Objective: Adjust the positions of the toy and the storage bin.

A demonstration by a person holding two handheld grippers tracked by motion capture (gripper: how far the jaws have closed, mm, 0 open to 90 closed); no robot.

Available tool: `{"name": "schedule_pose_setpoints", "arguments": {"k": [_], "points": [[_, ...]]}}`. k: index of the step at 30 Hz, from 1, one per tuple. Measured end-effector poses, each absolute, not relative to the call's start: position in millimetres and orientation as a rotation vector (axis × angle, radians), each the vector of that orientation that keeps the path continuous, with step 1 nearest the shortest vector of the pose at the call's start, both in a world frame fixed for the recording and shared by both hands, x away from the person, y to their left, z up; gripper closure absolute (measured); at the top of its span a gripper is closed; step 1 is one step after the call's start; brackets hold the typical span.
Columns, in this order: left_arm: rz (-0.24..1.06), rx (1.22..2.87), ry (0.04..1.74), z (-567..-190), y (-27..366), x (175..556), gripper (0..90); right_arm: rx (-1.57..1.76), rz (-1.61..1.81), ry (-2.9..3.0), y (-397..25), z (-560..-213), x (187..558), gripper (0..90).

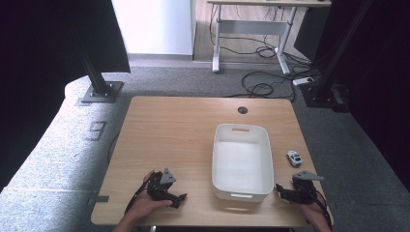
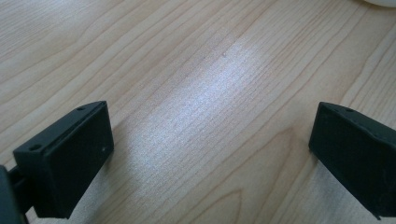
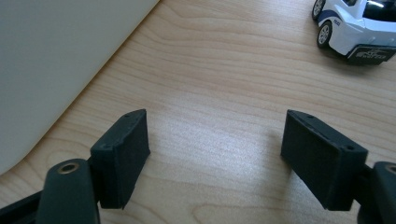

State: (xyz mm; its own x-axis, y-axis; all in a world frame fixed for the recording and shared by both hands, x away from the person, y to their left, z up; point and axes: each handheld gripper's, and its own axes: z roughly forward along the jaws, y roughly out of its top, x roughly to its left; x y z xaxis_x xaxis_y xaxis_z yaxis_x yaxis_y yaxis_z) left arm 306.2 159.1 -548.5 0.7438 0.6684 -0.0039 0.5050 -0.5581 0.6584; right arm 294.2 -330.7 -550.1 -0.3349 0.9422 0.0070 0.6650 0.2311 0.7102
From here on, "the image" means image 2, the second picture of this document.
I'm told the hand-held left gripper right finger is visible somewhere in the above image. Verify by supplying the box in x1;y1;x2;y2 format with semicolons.
308;101;396;220

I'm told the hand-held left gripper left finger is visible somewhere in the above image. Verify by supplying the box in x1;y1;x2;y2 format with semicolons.
12;100;115;219

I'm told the white plastic bin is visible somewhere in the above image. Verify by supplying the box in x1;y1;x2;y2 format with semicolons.
363;0;396;8

